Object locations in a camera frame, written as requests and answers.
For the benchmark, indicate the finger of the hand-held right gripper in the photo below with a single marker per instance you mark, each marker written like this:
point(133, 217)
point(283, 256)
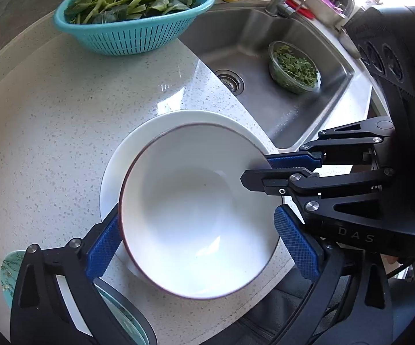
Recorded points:
point(264, 181)
point(290, 160)

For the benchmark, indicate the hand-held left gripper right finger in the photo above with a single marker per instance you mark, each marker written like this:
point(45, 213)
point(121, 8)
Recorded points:
point(297, 244)

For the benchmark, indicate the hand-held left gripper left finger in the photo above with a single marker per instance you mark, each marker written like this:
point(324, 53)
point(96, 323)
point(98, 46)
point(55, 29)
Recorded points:
point(101, 248)

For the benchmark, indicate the large white red-flowered bowl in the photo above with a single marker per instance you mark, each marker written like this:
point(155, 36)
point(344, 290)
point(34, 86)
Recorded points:
point(193, 215)

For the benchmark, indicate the teal floral plate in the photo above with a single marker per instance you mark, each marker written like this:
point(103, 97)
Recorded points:
point(10, 269)

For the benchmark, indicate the plain white plate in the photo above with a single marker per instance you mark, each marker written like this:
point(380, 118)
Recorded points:
point(150, 125)

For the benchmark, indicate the stainless steel sink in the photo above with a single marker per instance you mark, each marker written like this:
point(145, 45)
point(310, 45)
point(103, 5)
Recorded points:
point(264, 115)

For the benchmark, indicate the glass bowl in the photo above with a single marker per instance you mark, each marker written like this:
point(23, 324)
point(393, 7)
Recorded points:
point(275, 75)

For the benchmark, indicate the chopped green herbs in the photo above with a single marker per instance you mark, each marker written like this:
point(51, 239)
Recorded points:
point(297, 68)

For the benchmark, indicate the sink drain strainer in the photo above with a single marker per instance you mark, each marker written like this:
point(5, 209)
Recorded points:
point(230, 81)

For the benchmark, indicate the red cloth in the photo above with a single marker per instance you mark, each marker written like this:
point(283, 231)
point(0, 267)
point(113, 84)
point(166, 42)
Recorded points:
point(300, 7)

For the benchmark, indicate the teal plastic colander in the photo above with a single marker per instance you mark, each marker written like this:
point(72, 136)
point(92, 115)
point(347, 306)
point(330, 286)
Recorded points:
point(121, 39)

